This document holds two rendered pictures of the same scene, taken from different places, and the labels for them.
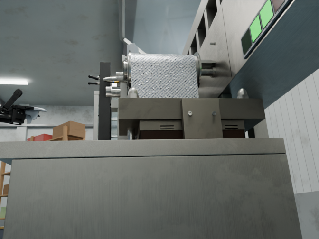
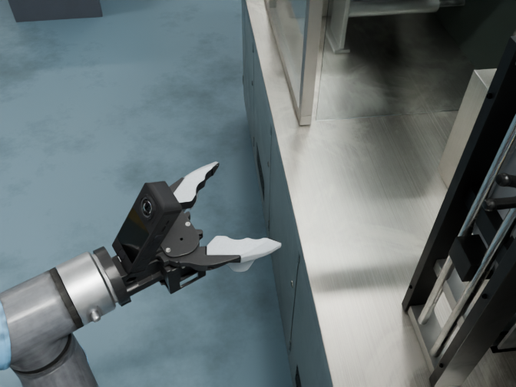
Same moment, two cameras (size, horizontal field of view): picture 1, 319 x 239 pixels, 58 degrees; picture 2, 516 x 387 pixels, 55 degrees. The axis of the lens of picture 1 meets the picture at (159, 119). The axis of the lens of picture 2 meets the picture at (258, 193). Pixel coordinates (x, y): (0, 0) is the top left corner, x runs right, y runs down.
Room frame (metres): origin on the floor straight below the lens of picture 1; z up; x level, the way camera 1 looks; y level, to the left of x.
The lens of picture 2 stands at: (0.88, 0.55, 1.71)
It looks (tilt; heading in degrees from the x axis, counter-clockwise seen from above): 47 degrees down; 1
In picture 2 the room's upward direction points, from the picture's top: straight up
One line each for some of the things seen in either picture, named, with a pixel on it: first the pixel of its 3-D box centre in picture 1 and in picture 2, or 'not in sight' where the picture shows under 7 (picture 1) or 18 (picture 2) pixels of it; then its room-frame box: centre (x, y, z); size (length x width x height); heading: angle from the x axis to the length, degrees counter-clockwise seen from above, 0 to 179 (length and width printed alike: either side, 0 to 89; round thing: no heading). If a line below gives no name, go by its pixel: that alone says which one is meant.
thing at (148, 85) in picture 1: (165, 98); not in sight; (0.91, -0.02, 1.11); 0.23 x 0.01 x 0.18; 98
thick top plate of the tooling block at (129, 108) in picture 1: (187, 117); not in sight; (0.80, -0.08, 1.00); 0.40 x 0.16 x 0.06; 98
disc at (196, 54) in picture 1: (195, 71); not in sight; (0.99, -0.15, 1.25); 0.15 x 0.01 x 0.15; 8
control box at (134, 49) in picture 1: (131, 53); not in sight; (1.51, 0.15, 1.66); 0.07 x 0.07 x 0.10; 73
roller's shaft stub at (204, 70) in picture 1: (205, 71); not in sight; (0.99, -0.19, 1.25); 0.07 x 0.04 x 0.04; 98
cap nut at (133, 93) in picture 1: (133, 95); not in sight; (0.73, 0.07, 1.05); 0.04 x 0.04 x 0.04
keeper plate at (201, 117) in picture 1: (201, 118); not in sight; (0.71, -0.11, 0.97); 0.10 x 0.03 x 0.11; 98
